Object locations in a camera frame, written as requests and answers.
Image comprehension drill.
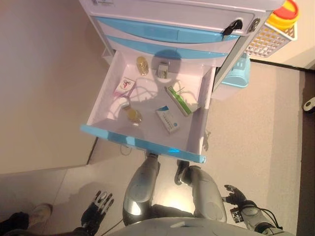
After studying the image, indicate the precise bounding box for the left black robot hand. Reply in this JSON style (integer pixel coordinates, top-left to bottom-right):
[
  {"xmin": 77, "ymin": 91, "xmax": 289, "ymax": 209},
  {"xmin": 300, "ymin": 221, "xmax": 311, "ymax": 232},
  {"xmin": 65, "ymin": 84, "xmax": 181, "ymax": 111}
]
[{"xmin": 81, "ymin": 190, "xmax": 115, "ymax": 228}]

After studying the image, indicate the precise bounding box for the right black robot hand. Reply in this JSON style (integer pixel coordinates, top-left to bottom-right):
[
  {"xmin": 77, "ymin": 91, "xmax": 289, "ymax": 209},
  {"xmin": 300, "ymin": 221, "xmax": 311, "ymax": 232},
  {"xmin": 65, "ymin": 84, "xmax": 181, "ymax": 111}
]
[{"xmin": 223, "ymin": 184, "xmax": 247, "ymax": 206}]

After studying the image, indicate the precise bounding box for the deep blue-front cart drawer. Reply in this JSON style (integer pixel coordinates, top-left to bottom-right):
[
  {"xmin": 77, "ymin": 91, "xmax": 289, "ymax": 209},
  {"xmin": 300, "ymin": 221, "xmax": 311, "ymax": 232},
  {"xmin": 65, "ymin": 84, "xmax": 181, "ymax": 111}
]
[{"xmin": 80, "ymin": 49, "xmax": 217, "ymax": 164}]

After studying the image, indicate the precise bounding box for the yellow bottle with white cap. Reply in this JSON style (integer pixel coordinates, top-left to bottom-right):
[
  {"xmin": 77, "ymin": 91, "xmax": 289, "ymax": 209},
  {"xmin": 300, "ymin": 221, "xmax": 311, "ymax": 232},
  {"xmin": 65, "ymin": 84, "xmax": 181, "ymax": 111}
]
[{"xmin": 117, "ymin": 97, "xmax": 143, "ymax": 123}]

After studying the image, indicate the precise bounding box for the blue white medicine box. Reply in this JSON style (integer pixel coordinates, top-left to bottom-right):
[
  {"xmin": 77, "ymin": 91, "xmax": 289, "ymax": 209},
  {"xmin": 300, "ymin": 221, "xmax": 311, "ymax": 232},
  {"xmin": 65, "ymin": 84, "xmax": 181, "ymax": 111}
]
[{"xmin": 155, "ymin": 105, "xmax": 180, "ymax": 135}]

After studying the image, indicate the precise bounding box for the green white medicine box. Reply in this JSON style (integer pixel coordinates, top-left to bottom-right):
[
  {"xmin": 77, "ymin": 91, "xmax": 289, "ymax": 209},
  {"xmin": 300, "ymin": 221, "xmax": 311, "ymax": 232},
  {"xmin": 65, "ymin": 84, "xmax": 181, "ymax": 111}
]
[{"xmin": 164, "ymin": 85, "xmax": 200, "ymax": 116}]

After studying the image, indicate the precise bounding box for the pink white medicine box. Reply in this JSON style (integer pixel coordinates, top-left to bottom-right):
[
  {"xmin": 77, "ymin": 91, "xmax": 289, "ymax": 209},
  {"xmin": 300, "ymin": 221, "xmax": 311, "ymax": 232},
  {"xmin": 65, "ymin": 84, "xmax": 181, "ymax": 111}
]
[{"xmin": 113, "ymin": 76, "xmax": 137, "ymax": 98}]

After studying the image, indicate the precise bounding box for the blue white cart drawer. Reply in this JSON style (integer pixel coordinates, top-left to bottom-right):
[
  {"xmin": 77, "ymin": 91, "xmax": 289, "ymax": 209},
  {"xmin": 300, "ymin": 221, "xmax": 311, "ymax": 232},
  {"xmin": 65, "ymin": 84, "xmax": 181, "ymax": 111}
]
[
  {"xmin": 104, "ymin": 34, "xmax": 231, "ymax": 61},
  {"xmin": 90, "ymin": 15, "xmax": 241, "ymax": 45}
]

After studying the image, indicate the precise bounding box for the right silver robot leg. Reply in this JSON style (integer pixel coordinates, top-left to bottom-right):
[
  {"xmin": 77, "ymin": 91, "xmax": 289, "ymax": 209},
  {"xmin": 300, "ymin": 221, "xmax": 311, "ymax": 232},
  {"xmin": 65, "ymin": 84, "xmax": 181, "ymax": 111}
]
[{"xmin": 174, "ymin": 159, "xmax": 227, "ymax": 223}]

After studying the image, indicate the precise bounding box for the light tan shoe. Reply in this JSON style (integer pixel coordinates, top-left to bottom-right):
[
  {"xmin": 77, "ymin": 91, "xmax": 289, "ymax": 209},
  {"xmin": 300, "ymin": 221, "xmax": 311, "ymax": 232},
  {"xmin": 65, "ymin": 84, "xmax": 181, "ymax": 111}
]
[{"xmin": 29, "ymin": 203, "xmax": 53, "ymax": 226}]

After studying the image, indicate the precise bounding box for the grey robot torso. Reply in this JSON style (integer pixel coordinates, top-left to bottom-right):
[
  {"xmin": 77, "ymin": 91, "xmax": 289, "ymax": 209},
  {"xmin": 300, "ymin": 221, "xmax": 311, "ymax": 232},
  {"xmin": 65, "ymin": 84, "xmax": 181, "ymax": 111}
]
[{"xmin": 105, "ymin": 204, "xmax": 293, "ymax": 236}]

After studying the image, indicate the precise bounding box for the dark trouser leg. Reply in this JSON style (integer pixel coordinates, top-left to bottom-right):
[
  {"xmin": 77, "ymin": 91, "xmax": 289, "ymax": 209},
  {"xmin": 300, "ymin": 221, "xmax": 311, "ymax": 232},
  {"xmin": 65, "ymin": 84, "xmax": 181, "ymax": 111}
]
[{"xmin": 0, "ymin": 211, "xmax": 30, "ymax": 236}]

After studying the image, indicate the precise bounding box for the clear bin with blue lid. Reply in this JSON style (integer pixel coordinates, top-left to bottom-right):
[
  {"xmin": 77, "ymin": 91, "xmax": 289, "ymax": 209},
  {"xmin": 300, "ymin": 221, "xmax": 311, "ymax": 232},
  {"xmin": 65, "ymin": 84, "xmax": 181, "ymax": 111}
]
[{"xmin": 213, "ymin": 53, "xmax": 252, "ymax": 99}]

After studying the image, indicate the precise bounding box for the small white green box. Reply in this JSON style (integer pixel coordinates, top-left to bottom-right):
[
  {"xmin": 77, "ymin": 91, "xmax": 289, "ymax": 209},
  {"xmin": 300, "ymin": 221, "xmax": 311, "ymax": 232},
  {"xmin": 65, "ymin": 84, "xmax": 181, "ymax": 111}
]
[{"xmin": 157, "ymin": 62, "xmax": 170, "ymax": 80}]

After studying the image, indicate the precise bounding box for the white perforated basket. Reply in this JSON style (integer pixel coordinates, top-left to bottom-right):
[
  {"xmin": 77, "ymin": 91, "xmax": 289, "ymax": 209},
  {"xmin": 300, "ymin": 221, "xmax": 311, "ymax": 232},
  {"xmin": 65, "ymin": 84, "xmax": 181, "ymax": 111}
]
[{"xmin": 247, "ymin": 23, "xmax": 298, "ymax": 59}]

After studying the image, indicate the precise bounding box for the amber capsule bottle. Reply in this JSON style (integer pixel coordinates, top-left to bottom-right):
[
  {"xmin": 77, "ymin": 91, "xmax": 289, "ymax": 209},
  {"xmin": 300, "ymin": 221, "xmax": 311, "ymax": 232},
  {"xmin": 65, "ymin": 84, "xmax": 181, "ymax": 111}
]
[{"xmin": 136, "ymin": 56, "xmax": 150, "ymax": 76}]

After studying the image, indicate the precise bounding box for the white side bin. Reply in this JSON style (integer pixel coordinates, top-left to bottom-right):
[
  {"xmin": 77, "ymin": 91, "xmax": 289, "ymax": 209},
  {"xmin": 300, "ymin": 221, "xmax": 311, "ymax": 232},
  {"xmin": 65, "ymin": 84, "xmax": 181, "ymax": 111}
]
[{"xmin": 102, "ymin": 48, "xmax": 116, "ymax": 64}]

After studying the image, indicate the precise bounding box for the black key in lock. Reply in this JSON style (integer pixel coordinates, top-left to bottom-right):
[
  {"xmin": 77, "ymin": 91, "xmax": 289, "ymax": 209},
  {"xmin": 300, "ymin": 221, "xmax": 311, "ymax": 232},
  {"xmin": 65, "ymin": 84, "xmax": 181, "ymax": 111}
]
[{"xmin": 222, "ymin": 19, "xmax": 244, "ymax": 35}]

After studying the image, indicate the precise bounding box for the metal side latch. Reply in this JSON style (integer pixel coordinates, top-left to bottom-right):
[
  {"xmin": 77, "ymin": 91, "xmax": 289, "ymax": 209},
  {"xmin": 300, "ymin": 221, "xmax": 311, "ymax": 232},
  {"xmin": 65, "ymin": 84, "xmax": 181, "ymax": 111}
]
[{"xmin": 250, "ymin": 18, "xmax": 261, "ymax": 32}]

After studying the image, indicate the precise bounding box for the white medical cart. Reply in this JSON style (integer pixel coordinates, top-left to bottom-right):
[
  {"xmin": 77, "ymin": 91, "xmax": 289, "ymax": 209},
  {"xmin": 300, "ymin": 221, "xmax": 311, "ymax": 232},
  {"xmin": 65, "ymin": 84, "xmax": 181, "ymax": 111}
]
[{"xmin": 78, "ymin": 0, "xmax": 274, "ymax": 93}]

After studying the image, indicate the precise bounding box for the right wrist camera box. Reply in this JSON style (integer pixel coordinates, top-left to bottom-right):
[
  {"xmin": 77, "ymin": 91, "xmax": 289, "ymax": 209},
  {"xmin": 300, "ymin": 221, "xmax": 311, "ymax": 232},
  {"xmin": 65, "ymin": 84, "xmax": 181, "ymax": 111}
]
[{"xmin": 230, "ymin": 207, "xmax": 244, "ymax": 224}]

